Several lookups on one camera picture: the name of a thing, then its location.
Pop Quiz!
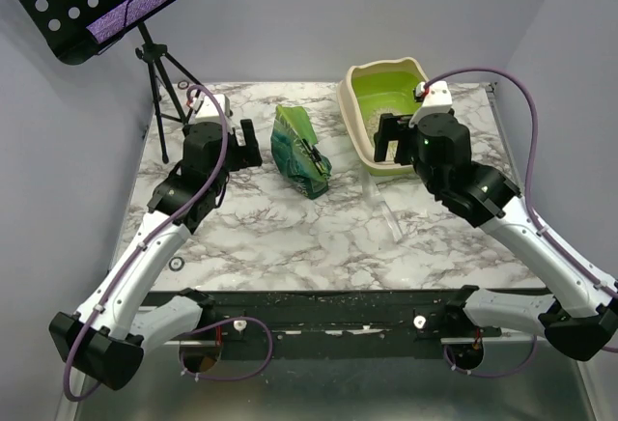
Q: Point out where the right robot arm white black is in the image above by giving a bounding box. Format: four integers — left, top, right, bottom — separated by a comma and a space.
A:
374, 112, 617, 361

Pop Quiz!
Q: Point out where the green litter bag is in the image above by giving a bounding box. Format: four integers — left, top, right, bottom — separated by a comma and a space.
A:
270, 105, 332, 200

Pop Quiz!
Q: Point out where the microphone with purple handle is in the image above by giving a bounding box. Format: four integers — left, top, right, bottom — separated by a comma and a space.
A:
87, 0, 171, 43

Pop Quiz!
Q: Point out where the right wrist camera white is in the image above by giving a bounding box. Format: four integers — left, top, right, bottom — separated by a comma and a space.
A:
409, 80, 453, 126

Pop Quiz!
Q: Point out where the green beige litter box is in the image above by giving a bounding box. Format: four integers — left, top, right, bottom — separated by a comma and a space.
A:
337, 57, 428, 177

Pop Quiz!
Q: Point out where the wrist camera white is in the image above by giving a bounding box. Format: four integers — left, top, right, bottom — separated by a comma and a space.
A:
409, 80, 453, 126
187, 92, 233, 126

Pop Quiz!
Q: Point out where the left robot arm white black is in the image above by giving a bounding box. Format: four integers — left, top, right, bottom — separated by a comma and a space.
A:
49, 119, 262, 390

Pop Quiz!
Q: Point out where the black binder clip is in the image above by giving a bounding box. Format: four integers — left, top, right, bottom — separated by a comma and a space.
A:
302, 139, 324, 175

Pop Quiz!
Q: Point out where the translucent plastic scoop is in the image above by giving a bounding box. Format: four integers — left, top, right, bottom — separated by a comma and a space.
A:
360, 167, 404, 243

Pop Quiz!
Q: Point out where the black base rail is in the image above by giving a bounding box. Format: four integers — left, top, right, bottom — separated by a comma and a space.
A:
139, 288, 551, 362

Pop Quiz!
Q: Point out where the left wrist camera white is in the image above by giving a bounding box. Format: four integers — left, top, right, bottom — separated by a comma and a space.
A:
187, 92, 233, 126

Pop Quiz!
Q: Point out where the cat litter pile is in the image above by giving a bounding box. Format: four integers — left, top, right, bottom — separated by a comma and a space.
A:
366, 108, 412, 162

